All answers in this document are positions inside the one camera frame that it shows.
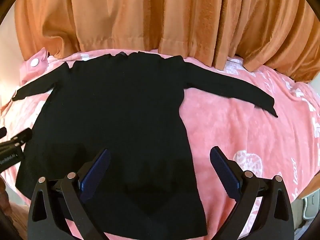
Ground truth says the pink printed blanket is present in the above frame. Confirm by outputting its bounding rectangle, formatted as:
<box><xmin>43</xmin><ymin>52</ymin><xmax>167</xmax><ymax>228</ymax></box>
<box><xmin>0</xmin><ymin>49</ymin><xmax>320</xmax><ymax>240</ymax></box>

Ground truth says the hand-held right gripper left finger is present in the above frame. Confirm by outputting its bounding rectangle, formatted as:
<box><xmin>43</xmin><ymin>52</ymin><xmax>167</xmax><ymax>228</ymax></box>
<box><xmin>28</xmin><ymin>148</ymin><xmax>112</xmax><ymax>240</ymax></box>

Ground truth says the pale grey plastic object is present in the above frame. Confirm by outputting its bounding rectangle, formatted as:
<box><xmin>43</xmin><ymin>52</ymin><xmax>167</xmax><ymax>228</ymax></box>
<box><xmin>301</xmin><ymin>190</ymin><xmax>320</xmax><ymax>220</ymax></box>

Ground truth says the orange curtain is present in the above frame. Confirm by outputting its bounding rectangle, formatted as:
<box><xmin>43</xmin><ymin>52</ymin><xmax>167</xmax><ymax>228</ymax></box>
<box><xmin>14</xmin><ymin>0</ymin><xmax>320</xmax><ymax>83</ymax></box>

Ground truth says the black long-sleeved sweater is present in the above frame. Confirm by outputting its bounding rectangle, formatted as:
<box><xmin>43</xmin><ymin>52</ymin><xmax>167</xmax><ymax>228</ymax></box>
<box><xmin>12</xmin><ymin>51</ymin><xmax>279</xmax><ymax>240</ymax></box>

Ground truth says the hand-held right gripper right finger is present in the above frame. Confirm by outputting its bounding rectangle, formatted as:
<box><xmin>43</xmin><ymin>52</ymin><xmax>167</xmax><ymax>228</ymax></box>
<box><xmin>209</xmin><ymin>146</ymin><xmax>293</xmax><ymax>240</ymax></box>

